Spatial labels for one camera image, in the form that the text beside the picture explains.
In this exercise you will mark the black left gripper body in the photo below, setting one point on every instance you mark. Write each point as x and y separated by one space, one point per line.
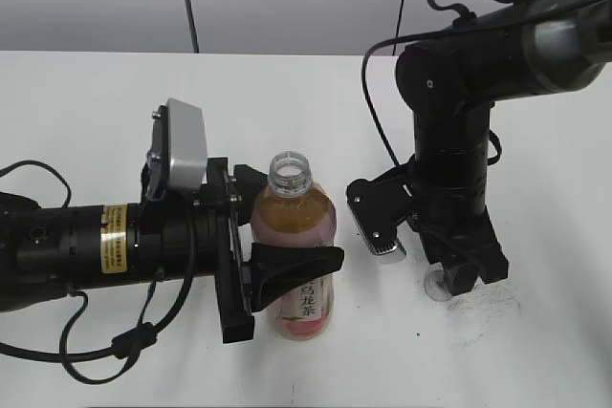
219 254

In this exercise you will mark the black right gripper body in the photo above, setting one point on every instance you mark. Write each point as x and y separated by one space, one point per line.
470 239

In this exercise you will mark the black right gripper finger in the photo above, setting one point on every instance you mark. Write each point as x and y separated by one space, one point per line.
460 277

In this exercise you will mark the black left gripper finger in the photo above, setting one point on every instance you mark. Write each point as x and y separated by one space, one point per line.
248 183
276 271

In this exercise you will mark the grey plastic bottle cap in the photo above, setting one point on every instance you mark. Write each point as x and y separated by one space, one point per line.
435 285

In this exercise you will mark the peach oolong tea bottle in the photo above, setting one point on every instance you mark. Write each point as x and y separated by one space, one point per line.
295 220

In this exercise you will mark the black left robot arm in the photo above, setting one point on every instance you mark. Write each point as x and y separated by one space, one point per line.
48 252

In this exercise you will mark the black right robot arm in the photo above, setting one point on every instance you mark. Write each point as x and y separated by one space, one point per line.
526 48

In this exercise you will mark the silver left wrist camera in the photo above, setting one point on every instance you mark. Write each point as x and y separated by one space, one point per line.
177 158

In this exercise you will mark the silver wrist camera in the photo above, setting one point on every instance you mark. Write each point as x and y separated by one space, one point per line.
379 207
177 158

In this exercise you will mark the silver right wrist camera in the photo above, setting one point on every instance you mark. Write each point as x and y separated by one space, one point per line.
379 207

